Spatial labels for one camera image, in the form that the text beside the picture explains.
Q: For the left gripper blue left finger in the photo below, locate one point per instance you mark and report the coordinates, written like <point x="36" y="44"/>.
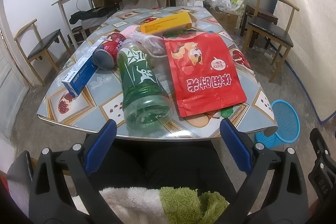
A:
<point x="97" y="145"/>

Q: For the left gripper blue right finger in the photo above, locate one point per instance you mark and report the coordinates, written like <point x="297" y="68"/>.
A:
<point x="238" y="144"/>

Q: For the green plastic bottle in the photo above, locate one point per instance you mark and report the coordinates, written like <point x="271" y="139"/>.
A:
<point x="146" y="105"/>

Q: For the blue white toothpaste box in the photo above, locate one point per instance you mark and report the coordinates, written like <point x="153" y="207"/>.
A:
<point x="79" y="75"/>

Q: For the red snack bag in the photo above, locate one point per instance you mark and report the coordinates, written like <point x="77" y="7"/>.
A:
<point x="203" y="72"/>

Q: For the red drink can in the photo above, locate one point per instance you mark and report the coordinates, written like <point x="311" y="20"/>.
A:
<point x="105" y="55"/>

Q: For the yellow cardboard box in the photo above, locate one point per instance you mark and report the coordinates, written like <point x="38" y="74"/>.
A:
<point x="180" y="21"/>

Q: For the pink sponge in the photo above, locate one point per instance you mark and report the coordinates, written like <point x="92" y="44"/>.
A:
<point x="131" y="32"/>

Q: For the blue plastic trash basket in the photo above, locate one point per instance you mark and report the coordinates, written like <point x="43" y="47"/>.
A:
<point x="288" y="126"/>

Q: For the cardboard box with trash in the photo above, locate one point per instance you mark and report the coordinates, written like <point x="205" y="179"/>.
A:
<point x="228" y="13"/>

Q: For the patterned fruit tablecloth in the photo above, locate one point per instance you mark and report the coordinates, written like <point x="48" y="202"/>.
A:
<point x="170" y="73"/>

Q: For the wooden chair right side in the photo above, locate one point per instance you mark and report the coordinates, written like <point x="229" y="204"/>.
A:
<point x="272" y="32"/>

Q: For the wooden chair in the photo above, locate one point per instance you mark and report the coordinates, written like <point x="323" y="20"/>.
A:
<point x="42" y="48"/>
<point x="272" y="32"/>

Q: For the wooden chair left side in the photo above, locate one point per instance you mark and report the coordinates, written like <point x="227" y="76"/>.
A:
<point x="42" y="48"/>

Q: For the black clothes pile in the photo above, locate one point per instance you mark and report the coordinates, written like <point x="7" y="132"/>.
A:
<point x="93" y="13"/>

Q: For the white mattress blue trim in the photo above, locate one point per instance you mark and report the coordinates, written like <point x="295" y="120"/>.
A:
<point x="313" y="55"/>

